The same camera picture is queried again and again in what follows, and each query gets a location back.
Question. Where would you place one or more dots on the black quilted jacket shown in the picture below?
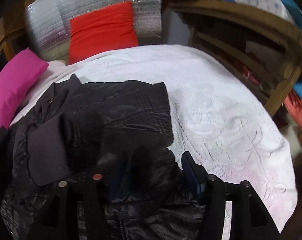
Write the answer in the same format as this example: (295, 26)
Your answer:
(71, 116)

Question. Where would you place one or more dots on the silver foil insulation panel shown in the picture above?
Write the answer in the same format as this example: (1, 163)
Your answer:
(50, 32)

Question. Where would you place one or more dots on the magenta pillow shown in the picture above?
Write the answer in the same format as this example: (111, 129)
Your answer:
(16, 78)

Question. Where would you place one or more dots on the wooden side table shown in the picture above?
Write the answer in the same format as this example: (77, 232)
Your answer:
(222, 29)

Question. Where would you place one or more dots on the white embossed bed cover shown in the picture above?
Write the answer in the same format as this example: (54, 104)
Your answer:
(214, 116)

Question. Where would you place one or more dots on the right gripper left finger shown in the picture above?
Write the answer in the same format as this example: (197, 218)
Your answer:
(84, 204)

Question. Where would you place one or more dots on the red pillow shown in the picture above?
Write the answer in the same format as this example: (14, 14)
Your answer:
(105, 29)

